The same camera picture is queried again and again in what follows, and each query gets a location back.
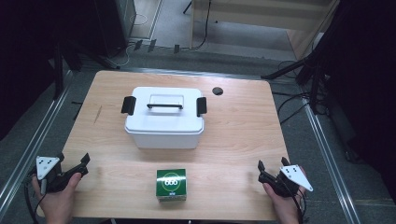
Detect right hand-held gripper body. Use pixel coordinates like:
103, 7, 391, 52
258, 164, 314, 199

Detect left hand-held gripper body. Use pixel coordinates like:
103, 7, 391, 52
29, 155, 82, 193

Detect white plastic storage box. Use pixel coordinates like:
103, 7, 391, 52
125, 122, 205, 149

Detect white lid with black handle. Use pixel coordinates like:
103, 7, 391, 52
120, 86, 208, 135

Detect green carton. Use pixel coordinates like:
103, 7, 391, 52
155, 168, 188, 203

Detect person's right hand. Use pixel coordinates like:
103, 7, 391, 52
262, 167, 307, 224

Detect person's left hand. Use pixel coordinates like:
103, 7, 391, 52
31, 172, 82, 224

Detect black metal stand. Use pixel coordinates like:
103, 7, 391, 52
51, 40, 120, 101
261, 52, 332, 115

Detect black cabinet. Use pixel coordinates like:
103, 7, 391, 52
92, 0, 138, 59

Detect light wooden furniture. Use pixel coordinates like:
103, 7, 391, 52
190, 0, 340, 61

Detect metal floor rail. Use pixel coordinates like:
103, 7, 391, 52
302, 102, 362, 224
0, 69, 74, 217

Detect left hand-held gripper cable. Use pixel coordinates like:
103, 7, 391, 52
23, 175, 48, 224

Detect black floor cables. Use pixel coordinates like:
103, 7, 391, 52
276, 59, 314, 126

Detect white floor cable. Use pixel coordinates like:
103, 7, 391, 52
106, 42, 135, 70

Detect black floor cable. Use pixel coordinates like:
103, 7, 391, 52
186, 0, 213, 51

